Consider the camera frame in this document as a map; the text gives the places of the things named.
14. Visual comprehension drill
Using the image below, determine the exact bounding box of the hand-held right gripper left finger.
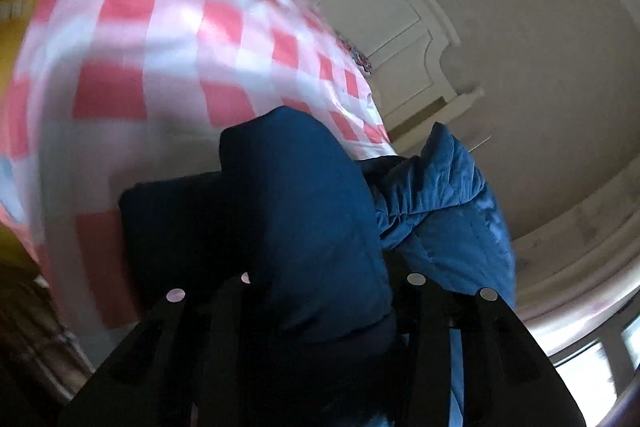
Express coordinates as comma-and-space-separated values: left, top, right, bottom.
59, 271, 257, 427

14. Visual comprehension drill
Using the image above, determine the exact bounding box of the window with dark frame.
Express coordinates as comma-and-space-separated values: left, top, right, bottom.
547, 302, 640, 413

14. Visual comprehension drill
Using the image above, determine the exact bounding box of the red white checkered blanket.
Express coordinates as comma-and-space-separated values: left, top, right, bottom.
0, 0, 397, 348

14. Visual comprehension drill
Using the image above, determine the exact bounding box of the floral patterned cloth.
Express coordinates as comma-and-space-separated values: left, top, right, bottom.
335, 32, 376, 75

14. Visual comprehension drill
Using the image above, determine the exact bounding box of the brown wooden furniture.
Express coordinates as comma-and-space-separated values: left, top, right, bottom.
0, 257, 98, 408

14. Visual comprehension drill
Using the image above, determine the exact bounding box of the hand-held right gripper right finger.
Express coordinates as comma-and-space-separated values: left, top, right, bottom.
385, 254, 587, 427

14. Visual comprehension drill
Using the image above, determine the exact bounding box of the blue padded jacket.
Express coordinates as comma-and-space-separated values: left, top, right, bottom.
119, 106, 517, 427

